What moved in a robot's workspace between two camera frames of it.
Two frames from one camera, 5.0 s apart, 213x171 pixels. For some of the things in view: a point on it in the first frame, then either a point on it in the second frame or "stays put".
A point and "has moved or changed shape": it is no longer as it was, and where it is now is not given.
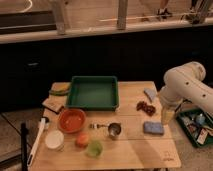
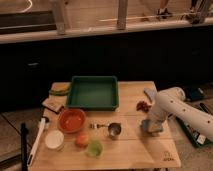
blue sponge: (156, 128) has moved or changed shape
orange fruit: (82, 139) stays put
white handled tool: (43, 121) stays put
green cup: (94, 149) stays put
